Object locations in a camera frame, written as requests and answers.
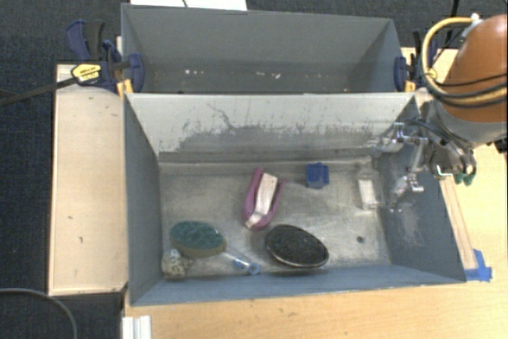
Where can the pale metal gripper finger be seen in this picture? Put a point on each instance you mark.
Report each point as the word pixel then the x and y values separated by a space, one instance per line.
pixel 391 143
pixel 405 186

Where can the small blue block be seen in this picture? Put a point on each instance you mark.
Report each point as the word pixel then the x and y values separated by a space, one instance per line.
pixel 316 174

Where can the grey metal bin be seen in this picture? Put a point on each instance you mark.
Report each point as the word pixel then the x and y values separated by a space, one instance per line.
pixel 254 131

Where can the purple and white stapler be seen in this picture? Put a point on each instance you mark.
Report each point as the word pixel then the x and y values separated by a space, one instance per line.
pixel 262 198

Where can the green oval sponge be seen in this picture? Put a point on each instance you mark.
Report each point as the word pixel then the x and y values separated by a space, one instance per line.
pixel 196 238

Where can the white spotted ball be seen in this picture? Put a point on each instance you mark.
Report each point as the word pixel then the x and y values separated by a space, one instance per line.
pixel 174 264

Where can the pale wood board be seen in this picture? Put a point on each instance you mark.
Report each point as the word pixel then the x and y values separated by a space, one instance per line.
pixel 89 190

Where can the black cylinder on white bracket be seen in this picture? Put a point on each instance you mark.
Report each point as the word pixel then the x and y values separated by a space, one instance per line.
pixel 501 145

